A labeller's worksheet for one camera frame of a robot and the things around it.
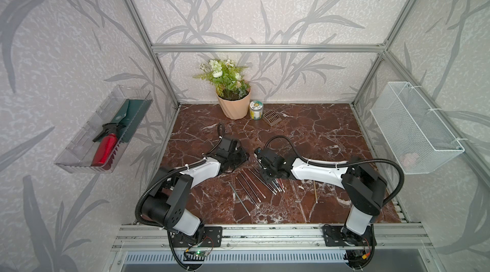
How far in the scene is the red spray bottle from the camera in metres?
0.56

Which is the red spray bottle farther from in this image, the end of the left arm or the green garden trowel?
the end of the left arm

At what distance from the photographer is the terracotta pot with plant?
3.13ft

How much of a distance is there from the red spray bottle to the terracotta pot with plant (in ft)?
1.48
